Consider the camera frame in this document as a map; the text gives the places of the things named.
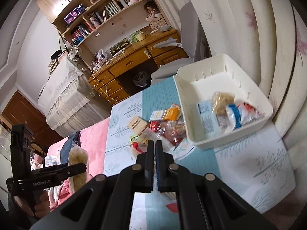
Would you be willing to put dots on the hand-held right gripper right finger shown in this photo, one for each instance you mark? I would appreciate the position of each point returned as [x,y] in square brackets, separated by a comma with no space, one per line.
[158,172]

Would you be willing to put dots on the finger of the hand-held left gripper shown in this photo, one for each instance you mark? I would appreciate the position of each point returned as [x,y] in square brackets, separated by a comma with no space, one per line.
[72,170]
[52,167]

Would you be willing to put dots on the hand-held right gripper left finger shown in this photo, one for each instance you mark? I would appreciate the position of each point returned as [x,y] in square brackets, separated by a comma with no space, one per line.
[150,167]

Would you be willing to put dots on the clear packet of yellow puffs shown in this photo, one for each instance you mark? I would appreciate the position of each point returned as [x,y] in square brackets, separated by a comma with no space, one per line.
[223,103]
[78,155]

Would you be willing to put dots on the small red snack packet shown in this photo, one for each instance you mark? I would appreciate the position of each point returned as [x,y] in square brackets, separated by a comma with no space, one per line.
[155,125]

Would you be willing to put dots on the clear bag of mixed snacks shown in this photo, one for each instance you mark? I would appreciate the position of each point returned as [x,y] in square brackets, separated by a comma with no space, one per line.
[174,129]

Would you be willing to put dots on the beige cracker packet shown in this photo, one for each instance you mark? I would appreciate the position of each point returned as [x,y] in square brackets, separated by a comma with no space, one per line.
[136,124]

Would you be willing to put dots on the orange snack packet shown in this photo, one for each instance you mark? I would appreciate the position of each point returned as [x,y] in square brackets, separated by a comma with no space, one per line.
[172,112]

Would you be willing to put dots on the light blue snack packet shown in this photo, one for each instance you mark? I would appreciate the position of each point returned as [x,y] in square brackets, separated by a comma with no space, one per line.
[207,119]

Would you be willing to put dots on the white plastic bin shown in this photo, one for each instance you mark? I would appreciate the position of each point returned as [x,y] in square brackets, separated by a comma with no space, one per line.
[203,86]

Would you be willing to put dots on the red and white stick packet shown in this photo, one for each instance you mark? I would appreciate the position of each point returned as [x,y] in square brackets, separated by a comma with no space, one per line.
[249,112]

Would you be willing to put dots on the person's left hand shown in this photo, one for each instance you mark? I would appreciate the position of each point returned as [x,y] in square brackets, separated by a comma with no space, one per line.
[21,206]

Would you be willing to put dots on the white floral blanket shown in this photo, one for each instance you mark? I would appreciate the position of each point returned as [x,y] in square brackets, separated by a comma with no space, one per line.
[49,160]

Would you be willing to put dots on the dark blue jeans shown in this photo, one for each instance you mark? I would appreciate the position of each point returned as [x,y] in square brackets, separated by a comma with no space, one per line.
[69,143]

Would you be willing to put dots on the pink blanket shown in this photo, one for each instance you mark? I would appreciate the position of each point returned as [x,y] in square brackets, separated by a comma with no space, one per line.
[96,139]

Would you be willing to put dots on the brown wooden door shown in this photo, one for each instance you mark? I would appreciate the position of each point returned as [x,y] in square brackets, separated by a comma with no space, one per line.
[26,115]

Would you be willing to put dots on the white lace furniture cover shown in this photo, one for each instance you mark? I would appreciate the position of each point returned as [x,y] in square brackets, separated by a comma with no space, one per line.
[64,100]

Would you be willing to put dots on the wooden desk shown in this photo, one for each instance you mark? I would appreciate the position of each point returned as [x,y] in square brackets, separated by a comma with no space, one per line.
[129,60]

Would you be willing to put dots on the black round object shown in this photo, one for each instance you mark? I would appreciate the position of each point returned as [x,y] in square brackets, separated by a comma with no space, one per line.
[56,54]

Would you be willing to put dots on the white plastic bag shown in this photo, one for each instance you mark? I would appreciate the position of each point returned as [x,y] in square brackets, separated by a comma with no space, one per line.
[102,57]

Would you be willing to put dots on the floral cloth pouch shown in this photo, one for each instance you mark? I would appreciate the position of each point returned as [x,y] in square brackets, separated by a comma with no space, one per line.
[74,51]

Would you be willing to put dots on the dark printed box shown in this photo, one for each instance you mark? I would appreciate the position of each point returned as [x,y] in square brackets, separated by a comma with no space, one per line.
[121,46]

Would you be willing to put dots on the beige tape roll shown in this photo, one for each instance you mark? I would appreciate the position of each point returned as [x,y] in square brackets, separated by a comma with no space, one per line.
[140,37]

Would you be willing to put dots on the row of colourful books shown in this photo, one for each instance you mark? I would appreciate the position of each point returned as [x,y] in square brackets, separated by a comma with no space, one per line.
[81,32]

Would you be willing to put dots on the grey office chair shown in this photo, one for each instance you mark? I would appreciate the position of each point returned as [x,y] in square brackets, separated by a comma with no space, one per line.
[189,28]

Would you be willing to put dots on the wooden bookshelf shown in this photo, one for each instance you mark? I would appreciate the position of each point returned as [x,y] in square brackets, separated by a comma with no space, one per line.
[120,26]

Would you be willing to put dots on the pink printed box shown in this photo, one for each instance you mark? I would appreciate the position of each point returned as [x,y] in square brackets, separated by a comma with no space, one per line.
[158,22]

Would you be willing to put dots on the dark-haired doll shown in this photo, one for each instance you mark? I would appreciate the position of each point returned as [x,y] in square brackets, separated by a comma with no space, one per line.
[151,7]

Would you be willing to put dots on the green striped books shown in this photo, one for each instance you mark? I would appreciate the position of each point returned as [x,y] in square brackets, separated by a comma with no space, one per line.
[111,8]

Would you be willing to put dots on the wooden cabinet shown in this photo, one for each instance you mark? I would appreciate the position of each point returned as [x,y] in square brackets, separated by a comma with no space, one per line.
[57,0]

